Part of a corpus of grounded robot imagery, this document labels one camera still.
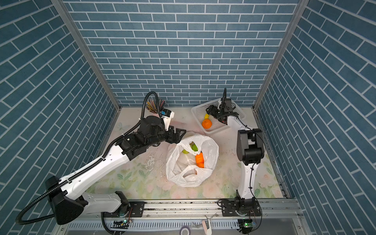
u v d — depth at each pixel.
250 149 0.56
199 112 1.12
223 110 0.81
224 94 0.83
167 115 0.61
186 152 0.92
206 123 1.03
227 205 0.75
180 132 0.63
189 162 0.91
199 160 0.85
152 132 0.53
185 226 0.70
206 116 1.12
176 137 0.63
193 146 0.80
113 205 0.61
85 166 0.44
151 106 1.04
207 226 0.68
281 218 0.75
